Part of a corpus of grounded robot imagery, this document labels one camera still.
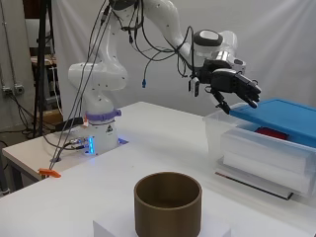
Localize blue plastic lid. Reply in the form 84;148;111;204
229;98;316;148

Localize orange clamp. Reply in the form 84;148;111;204
38;168;62;179

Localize brown round tub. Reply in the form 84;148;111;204
133;171;203;237

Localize small red object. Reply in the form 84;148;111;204
255;126;289;141

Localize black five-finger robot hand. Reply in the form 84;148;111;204
197;60;263;116

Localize thin hanging cables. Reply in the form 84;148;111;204
48;0;112;171

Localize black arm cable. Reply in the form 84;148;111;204
129;0;196;80

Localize white hanging sheet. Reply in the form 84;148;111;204
48;0;316;117

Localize thin book with dark edge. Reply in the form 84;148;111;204
215;157;294;200

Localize clear plastic box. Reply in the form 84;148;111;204
202;102;316;198

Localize black tripod stand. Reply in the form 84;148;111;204
32;0;54;137

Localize white flat box stand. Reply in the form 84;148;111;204
92;213;232;237

